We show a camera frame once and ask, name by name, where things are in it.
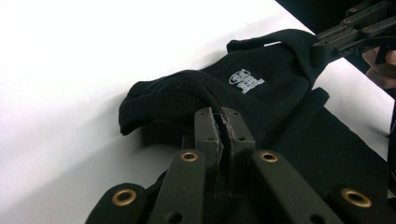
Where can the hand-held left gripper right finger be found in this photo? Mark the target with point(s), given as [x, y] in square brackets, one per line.
[241, 137]

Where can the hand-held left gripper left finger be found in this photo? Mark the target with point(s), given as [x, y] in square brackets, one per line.
[207, 130]

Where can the black tank top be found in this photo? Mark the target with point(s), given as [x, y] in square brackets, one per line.
[280, 93]

